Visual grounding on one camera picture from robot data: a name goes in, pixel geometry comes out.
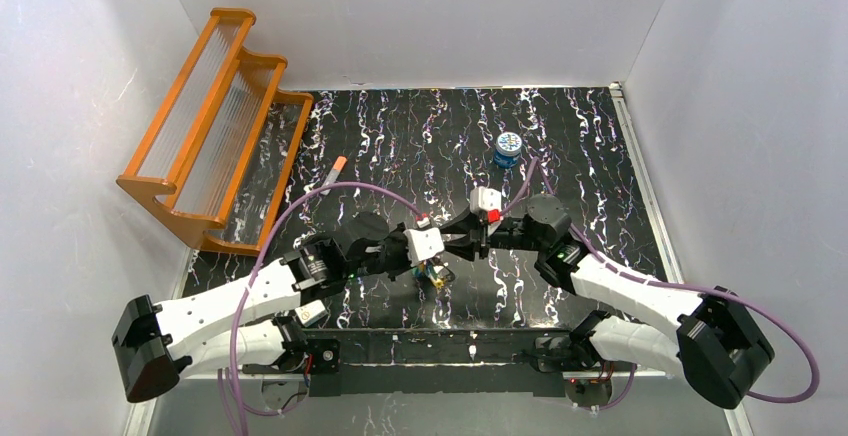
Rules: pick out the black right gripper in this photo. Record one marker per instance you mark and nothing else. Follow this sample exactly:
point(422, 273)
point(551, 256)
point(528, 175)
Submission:
point(481, 238)

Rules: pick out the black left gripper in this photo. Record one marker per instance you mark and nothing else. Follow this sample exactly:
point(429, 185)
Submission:
point(403, 260)

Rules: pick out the white metal keyring plate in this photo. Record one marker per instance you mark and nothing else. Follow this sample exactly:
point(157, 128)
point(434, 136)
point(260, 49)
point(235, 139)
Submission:
point(442, 268)

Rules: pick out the blue tagged key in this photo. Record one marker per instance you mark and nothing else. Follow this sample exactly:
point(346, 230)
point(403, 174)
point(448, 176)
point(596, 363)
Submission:
point(427, 269)

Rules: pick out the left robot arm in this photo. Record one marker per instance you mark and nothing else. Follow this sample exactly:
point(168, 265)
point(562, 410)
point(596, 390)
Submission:
point(248, 321)

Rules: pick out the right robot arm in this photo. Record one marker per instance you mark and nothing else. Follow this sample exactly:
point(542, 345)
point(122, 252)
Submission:
point(706, 337)

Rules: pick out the orange capped white highlighter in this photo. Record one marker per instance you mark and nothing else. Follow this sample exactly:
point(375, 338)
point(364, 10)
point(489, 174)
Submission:
point(333, 174)

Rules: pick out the blue round tin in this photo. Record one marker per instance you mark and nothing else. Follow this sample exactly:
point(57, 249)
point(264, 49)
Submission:
point(508, 148)

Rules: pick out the orange wooden tiered rack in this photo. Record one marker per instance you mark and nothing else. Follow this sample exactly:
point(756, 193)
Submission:
point(194, 158)

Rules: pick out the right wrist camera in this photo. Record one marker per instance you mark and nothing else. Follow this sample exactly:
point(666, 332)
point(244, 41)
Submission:
point(486, 203)

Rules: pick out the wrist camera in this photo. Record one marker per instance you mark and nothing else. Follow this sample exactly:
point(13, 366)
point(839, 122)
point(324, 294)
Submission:
point(424, 241)
point(486, 203)

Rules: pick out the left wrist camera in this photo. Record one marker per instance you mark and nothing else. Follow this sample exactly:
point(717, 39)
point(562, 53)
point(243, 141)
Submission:
point(424, 241)

